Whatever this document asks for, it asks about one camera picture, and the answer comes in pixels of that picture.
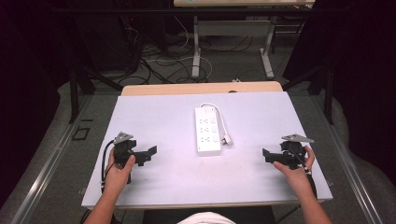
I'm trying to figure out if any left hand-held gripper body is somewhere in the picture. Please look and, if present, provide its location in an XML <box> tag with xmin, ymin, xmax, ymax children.
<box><xmin>112</xmin><ymin>132</ymin><xmax>138</xmax><ymax>169</ymax></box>

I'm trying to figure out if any black horizontal frame bar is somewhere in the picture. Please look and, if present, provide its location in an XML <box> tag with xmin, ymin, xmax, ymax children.
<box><xmin>51</xmin><ymin>7</ymin><xmax>316</xmax><ymax>15</ymax></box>

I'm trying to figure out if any black metal stand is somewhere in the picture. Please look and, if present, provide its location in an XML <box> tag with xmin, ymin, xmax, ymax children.
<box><xmin>68</xmin><ymin>65</ymin><xmax>124</xmax><ymax>124</ymax></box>
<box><xmin>281</xmin><ymin>63</ymin><xmax>336</xmax><ymax>126</ymax></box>

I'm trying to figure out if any black equipment cabinet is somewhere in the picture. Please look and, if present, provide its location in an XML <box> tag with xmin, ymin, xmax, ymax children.
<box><xmin>74</xmin><ymin>12</ymin><xmax>142</xmax><ymax>73</ymax></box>

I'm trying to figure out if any white floor cable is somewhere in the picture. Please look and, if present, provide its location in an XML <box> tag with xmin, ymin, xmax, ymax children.
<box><xmin>146</xmin><ymin>15</ymin><xmax>214</xmax><ymax>82</ymax></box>

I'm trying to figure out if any person's right hand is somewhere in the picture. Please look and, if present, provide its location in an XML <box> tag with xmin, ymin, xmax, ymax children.
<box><xmin>273</xmin><ymin>145</ymin><xmax>317</xmax><ymax>196</ymax></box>

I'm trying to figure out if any metal floor rail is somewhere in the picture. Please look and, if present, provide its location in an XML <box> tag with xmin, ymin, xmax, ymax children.
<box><xmin>310</xmin><ymin>94</ymin><xmax>378</xmax><ymax>224</ymax></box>
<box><xmin>10</xmin><ymin>94</ymin><xmax>95</xmax><ymax>224</ymax></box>

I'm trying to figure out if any white power strip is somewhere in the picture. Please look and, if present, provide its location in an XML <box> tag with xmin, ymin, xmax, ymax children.
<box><xmin>194</xmin><ymin>106</ymin><xmax>222</xmax><ymax>157</ymax></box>

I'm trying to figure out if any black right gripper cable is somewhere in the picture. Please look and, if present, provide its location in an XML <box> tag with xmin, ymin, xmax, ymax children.
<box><xmin>288</xmin><ymin>148</ymin><xmax>318</xmax><ymax>200</ymax></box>

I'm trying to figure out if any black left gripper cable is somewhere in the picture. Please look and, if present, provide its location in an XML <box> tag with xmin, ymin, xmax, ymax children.
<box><xmin>100</xmin><ymin>139</ymin><xmax>117</xmax><ymax>194</ymax></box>

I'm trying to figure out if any person's left hand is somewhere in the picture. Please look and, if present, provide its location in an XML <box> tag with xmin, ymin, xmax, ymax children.
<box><xmin>103</xmin><ymin>148</ymin><xmax>137</xmax><ymax>194</ymax></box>

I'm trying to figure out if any person's white shirt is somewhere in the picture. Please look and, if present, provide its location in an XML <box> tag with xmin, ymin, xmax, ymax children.
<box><xmin>177</xmin><ymin>211</ymin><xmax>236</xmax><ymax>224</ymax></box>

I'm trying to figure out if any white desk with metal legs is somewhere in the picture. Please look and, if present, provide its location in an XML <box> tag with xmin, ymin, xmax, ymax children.
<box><xmin>173</xmin><ymin>0</ymin><xmax>316</xmax><ymax>80</ymax></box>

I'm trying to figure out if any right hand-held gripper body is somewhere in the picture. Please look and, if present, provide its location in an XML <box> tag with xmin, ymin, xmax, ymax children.
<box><xmin>279</xmin><ymin>133</ymin><xmax>316</xmax><ymax>171</ymax></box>

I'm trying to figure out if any tangle of black floor cables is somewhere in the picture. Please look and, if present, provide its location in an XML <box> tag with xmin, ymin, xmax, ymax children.
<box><xmin>122</xmin><ymin>15</ymin><xmax>254</xmax><ymax>86</ymax></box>

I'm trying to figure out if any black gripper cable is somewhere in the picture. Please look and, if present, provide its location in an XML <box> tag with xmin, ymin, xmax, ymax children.
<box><xmin>100</xmin><ymin>139</ymin><xmax>117</xmax><ymax>194</ymax></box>
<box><xmin>288</xmin><ymin>148</ymin><xmax>318</xmax><ymax>200</ymax></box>

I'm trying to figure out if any white table cover sheet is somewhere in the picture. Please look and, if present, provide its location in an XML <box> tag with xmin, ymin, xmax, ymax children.
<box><xmin>81</xmin><ymin>91</ymin><xmax>334</xmax><ymax>209</ymax></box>

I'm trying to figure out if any white power strip cable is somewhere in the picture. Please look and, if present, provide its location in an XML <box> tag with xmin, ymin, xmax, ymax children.
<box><xmin>199</xmin><ymin>103</ymin><xmax>230</xmax><ymax>142</ymax></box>

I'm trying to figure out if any wooden table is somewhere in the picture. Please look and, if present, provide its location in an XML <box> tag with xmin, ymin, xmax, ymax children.
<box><xmin>120</xmin><ymin>80</ymin><xmax>284</xmax><ymax>97</ymax></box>

